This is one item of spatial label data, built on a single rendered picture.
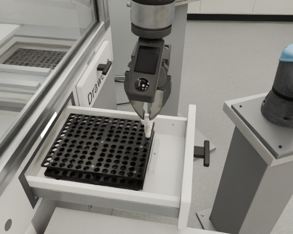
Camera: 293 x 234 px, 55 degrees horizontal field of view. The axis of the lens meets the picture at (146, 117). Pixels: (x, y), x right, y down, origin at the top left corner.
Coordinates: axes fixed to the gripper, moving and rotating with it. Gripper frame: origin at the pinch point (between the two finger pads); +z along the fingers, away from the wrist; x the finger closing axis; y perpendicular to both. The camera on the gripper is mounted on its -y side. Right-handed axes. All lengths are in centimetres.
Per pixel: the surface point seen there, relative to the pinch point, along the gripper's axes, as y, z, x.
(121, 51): 159, 72, 44
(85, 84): 18.3, 6.8, 20.4
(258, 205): 20, 55, -41
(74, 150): -5.1, 8.1, 15.5
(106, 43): 41.5, 5.4, 20.5
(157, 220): 31, 98, -4
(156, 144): 4.7, 12.8, -2.3
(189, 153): -4.6, 4.6, -10.0
